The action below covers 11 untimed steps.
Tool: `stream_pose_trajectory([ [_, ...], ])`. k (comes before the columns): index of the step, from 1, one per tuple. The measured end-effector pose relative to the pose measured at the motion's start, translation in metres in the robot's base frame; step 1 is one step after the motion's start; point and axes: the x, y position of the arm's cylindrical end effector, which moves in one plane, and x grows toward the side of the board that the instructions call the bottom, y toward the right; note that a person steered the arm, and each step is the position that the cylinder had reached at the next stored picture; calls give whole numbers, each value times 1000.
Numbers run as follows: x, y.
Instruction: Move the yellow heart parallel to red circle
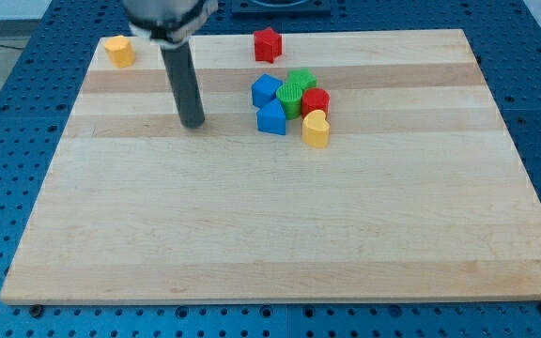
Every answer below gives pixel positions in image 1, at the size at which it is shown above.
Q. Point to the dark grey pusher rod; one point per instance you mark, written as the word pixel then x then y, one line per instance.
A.
pixel 181 74

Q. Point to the grey robot end effector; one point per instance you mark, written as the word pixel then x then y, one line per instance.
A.
pixel 169 23

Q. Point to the yellow heart block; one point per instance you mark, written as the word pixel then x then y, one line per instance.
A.
pixel 316 129

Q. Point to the yellow hexagon block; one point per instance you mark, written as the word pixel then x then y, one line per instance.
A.
pixel 120 51

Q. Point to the blue cube block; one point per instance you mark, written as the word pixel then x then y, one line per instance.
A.
pixel 263 89

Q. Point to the red star block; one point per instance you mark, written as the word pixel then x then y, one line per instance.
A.
pixel 268 45

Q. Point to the blue triangle block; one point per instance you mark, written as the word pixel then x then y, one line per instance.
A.
pixel 271 118

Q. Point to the green cylinder block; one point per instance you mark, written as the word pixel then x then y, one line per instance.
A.
pixel 290 96

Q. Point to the green star block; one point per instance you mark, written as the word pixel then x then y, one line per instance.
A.
pixel 303 78

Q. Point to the red cylinder block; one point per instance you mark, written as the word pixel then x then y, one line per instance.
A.
pixel 315 99

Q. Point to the wooden board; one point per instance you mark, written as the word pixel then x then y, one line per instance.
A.
pixel 419 196

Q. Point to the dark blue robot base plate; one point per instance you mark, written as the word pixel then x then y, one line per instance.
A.
pixel 266 7

